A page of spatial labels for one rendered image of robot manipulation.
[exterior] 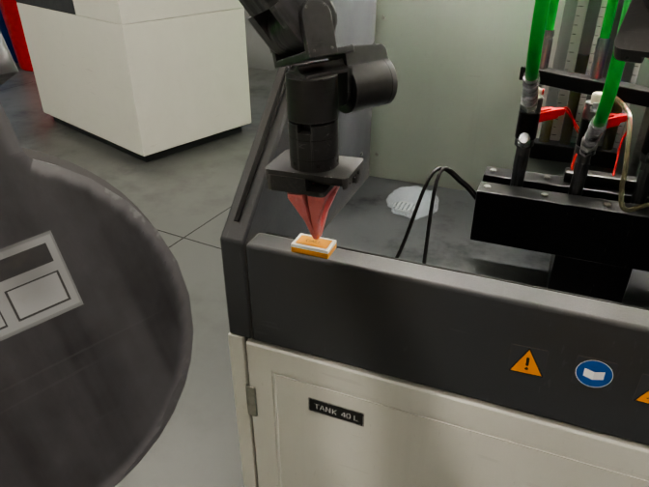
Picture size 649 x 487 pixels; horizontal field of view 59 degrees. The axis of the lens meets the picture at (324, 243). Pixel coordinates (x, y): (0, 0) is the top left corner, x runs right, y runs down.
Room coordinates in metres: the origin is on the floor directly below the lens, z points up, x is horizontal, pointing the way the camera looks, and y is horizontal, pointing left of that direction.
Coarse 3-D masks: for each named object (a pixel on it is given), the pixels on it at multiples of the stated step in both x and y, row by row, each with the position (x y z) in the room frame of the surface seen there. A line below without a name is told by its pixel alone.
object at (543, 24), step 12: (540, 0) 0.60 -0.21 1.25; (552, 0) 0.95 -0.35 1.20; (540, 12) 0.60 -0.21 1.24; (552, 12) 0.95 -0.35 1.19; (540, 24) 0.60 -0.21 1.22; (552, 24) 0.95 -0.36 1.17; (540, 36) 0.61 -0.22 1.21; (552, 36) 0.95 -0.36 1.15; (528, 48) 0.62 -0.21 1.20; (540, 48) 0.61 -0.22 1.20; (528, 60) 0.62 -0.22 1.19; (528, 72) 0.63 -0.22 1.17
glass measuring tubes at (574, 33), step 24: (576, 0) 0.99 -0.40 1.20; (600, 0) 0.98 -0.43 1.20; (576, 24) 1.00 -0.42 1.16; (600, 24) 0.99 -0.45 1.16; (552, 48) 1.01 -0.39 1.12; (576, 48) 1.00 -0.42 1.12; (624, 72) 0.95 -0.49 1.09; (552, 96) 0.99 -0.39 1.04; (576, 96) 0.98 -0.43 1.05; (552, 120) 0.99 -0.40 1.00; (576, 120) 0.99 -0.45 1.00; (552, 144) 0.98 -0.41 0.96; (600, 144) 0.97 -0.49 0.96
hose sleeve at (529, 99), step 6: (522, 78) 0.66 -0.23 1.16; (522, 84) 0.67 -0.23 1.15; (528, 84) 0.65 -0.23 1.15; (534, 84) 0.65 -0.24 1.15; (522, 90) 0.68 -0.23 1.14; (528, 90) 0.66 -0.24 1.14; (534, 90) 0.66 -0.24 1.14; (522, 96) 0.69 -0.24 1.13; (528, 96) 0.68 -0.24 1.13; (534, 96) 0.68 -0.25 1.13; (522, 102) 0.71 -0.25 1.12; (528, 102) 0.69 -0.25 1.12; (534, 102) 0.70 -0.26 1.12
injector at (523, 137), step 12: (540, 96) 0.77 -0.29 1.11; (540, 108) 0.76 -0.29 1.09; (528, 120) 0.76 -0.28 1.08; (516, 132) 0.77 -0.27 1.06; (528, 132) 0.76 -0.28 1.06; (516, 144) 0.77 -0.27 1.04; (528, 144) 0.75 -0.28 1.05; (516, 156) 0.77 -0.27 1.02; (516, 168) 0.76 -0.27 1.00; (516, 180) 0.76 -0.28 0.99
